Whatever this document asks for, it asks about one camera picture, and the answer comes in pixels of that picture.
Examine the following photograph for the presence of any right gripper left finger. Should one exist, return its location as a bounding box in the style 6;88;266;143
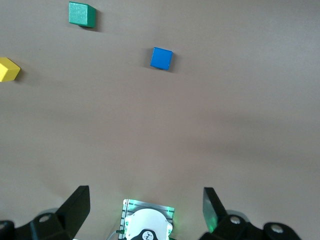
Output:
0;185;91;240

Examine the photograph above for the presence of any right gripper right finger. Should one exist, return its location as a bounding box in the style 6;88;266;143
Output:
197;186;303;240

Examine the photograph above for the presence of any yellow wooden block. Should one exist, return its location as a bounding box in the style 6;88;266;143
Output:
0;56;21;83

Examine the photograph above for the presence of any blue wooden block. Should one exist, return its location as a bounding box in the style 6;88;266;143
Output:
149;46;174;71

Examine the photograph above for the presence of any green wooden block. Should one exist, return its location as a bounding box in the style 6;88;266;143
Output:
68;1;97;29

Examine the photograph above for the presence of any brown table cover sheet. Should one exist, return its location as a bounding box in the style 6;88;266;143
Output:
0;0;320;240

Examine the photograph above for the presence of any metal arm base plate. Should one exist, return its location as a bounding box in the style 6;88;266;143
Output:
121;198;175;240

